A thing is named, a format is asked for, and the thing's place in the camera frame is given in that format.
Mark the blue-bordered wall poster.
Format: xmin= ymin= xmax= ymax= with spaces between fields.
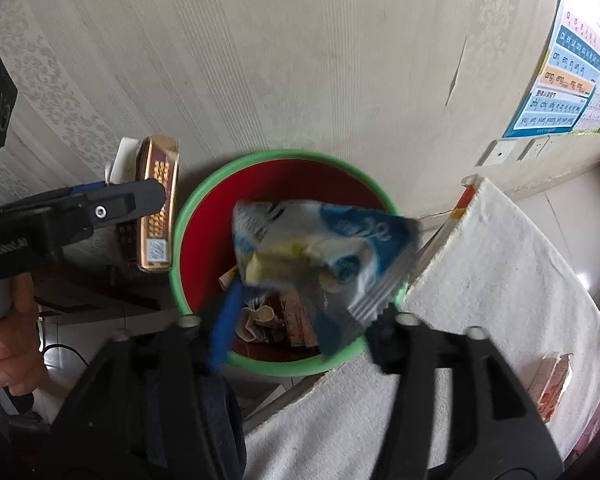
xmin=502 ymin=7 xmax=600 ymax=140

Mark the brown paper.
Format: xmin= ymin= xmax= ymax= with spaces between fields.
xmin=236 ymin=302 xmax=287 ymax=345

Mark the dark wooden furniture base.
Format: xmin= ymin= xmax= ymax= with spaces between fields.
xmin=32 ymin=260 xmax=163 ymax=318

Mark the white towel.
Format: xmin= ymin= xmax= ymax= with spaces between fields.
xmin=242 ymin=177 xmax=600 ymax=480

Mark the blue white foil wrapper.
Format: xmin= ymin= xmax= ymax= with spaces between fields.
xmin=231 ymin=199 xmax=421 ymax=356

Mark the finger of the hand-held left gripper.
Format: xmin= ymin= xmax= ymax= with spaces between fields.
xmin=50 ymin=178 xmax=167 ymax=241
xmin=0 ymin=182 xmax=112 ymax=218

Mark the black cable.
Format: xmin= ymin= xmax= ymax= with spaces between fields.
xmin=40 ymin=342 xmax=88 ymax=366

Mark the person's left hand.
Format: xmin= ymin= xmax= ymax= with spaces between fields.
xmin=0 ymin=272 xmax=46 ymax=398

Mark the red bin with green rim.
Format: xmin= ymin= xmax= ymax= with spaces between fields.
xmin=169 ymin=149 xmax=410 ymax=378

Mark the pink white foil wrapper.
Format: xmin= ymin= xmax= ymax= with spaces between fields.
xmin=277 ymin=287 xmax=321 ymax=350

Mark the gold brown flat box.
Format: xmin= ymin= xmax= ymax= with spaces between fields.
xmin=115 ymin=134 xmax=182 ymax=275

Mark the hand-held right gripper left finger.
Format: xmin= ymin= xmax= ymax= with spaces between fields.
xmin=50 ymin=280 xmax=246 ymax=480

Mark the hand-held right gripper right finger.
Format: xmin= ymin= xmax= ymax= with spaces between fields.
xmin=365 ymin=305 xmax=566 ymax=480

